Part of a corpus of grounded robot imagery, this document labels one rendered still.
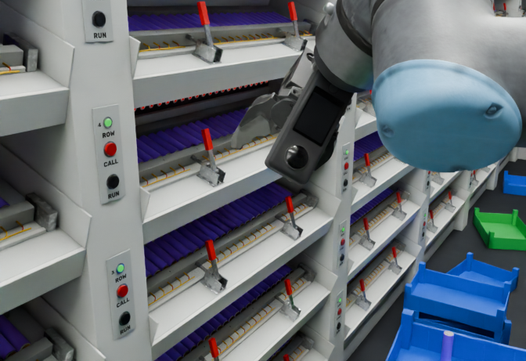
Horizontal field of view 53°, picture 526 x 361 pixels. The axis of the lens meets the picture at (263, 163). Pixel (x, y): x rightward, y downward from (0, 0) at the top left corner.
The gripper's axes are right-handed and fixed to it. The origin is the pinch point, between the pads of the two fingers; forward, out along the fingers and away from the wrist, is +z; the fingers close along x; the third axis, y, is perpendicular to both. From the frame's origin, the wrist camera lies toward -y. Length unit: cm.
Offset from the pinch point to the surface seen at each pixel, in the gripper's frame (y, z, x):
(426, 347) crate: 5, 31, -50
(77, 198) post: -12.3, 8.9, 17.7
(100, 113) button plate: -4.1, 2.5, 20.3
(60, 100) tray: -6.9, 0.0, 24.3
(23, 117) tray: -11.2, -0.1, 26.1
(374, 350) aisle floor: 28, 91, -74
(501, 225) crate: 131, 118, -142
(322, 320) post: 17, 67, -44
